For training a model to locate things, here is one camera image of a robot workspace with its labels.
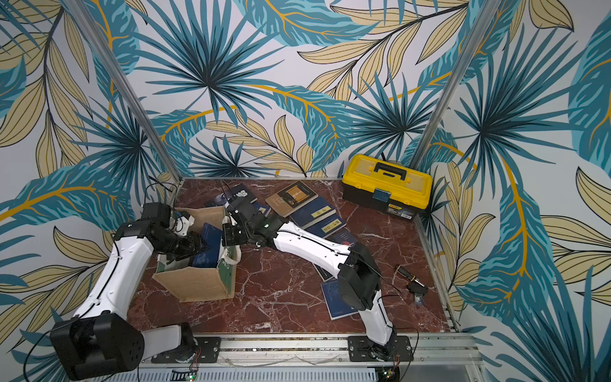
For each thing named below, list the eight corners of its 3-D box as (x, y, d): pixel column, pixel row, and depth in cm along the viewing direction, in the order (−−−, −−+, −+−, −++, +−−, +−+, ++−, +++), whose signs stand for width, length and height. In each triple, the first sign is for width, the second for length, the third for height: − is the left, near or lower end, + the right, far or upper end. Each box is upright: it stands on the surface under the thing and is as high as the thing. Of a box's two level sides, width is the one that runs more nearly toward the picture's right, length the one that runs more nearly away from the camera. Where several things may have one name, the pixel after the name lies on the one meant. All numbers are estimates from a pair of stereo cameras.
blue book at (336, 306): (330, 321, 81) (331, 319, 79) (320, 286, 89) (320, 283, 87) (356, 313, 83) (357, 311, 81) (343, 279, 90) (344, 277, 88)
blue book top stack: (302, 231, 103) (302, 228, 101) (290, 216, 108) (289, 212, 106) (334, 212, 110) (335, 208, 108) (321, 198, 115) (321, 194, 112)
